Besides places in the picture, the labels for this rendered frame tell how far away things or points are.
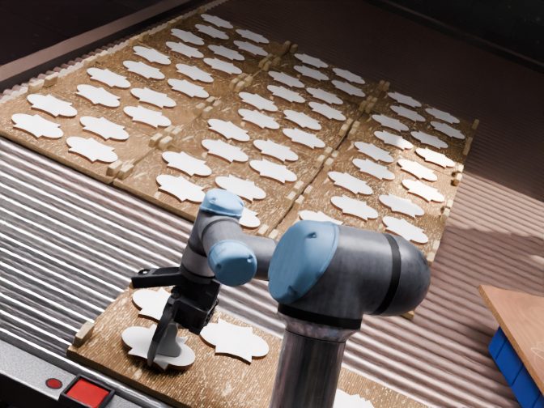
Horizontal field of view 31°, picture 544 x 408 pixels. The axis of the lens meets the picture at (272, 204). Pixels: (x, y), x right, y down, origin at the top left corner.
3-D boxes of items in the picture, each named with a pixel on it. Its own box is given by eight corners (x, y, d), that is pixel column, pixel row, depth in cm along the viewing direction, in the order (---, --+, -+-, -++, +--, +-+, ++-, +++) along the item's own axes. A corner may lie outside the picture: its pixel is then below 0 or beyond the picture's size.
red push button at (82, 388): (93, 414, 175) (95, 409, 175) (63, 400, 176) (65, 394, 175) (108, 397, 181) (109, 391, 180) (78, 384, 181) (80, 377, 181)
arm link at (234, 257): (283, 258, 168) (266, 224, 177) (222, 248, 163) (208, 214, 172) (267, 296, 171) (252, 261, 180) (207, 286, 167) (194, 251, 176)
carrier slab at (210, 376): (263, 448, 182) (265, 442, 181) (65, 354, 187) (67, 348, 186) (308, 358, 213) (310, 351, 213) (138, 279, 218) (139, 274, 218)
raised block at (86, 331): (78, 350, 187) (82, 337, 186) (70, 346, 187) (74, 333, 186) (92, 335, 192) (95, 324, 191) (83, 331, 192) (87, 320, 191)
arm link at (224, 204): (210, 206, 172) (201, 181, 179) (192, 257, 176) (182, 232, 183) (252, 213, 175) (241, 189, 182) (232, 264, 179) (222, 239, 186)
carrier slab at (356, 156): (445, 220, 307) (451, 208, 305) (325, 167, 312) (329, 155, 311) (458, 184, 339) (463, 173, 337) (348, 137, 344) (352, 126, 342)
